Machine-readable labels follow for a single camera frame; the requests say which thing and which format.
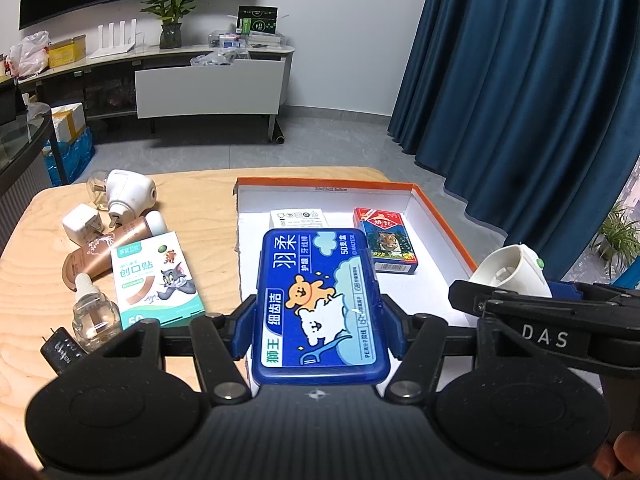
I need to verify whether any orange-rimmed white tray box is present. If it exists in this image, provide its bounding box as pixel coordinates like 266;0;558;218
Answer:
235;178;476;387

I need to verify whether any bronze cream tube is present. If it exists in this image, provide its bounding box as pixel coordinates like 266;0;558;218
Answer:
60;210;168;293

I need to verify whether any clutter of packets on console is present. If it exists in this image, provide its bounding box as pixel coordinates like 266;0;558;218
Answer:
190;30;286;66

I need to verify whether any teal band-aid box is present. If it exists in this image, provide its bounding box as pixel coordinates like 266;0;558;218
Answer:
111;231;205;330

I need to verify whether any white mosquito repellent plug heater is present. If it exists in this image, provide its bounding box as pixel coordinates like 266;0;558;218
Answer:
87;169;157;228

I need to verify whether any black glass side table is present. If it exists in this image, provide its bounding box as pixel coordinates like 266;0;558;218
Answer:
0;79;56;252

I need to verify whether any blue curtain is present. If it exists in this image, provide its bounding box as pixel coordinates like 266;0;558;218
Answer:
388;0;639;280

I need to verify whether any white wifi router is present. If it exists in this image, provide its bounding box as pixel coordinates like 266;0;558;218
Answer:
89;18;137;60

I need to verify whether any red playing card box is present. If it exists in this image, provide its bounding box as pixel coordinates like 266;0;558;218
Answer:
354;207;419;274

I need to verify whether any white TV console cabinet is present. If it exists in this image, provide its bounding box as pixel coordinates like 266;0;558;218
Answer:
21;46;295;144

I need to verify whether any clear repellent liquid bottle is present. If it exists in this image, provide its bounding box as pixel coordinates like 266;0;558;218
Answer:
72;273;122;353

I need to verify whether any white power adapter box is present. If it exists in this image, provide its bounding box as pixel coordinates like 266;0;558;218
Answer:
269;208;328;229

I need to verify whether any potted green bamboo plant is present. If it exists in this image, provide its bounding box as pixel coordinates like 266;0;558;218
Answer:
139;0;217;51

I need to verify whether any yellow cardboard box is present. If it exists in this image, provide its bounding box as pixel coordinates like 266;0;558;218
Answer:
48;35;86;68

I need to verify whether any white plastic bag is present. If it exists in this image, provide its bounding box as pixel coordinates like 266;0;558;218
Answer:
8;30;50;78

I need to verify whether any white yellow carton on floor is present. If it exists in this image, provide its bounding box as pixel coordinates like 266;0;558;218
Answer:
51;103;86;143

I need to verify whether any black green product box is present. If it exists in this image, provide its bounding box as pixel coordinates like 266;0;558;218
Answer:
236;6;278;35

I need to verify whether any black usb charger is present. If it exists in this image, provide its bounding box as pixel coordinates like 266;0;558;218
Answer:
40;327;87;375

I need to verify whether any potted plant by window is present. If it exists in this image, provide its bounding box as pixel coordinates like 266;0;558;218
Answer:
590;200;639;280

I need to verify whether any white cube charger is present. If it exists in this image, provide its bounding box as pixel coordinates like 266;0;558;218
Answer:
62;204;104;246

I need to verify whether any person's right hand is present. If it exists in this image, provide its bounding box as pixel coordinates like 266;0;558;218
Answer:
592;431;640;480

